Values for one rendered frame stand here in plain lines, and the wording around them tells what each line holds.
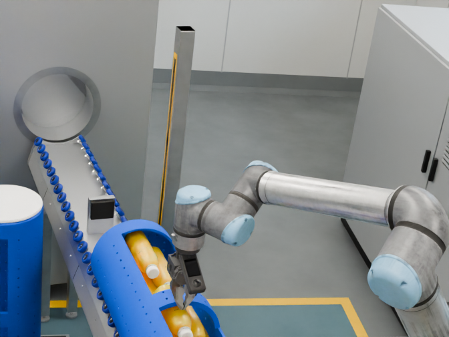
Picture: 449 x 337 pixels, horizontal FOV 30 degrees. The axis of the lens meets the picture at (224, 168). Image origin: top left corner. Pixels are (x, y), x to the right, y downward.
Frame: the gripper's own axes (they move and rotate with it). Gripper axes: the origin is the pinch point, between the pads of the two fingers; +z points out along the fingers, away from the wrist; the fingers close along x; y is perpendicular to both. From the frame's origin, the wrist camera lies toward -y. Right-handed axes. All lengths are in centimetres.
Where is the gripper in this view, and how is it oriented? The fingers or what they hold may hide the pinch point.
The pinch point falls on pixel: (183, 307)
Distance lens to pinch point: 241.3
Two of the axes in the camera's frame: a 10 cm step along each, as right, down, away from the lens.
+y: -3.6, -4.6, 8.1
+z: -1.1, 8.9, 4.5
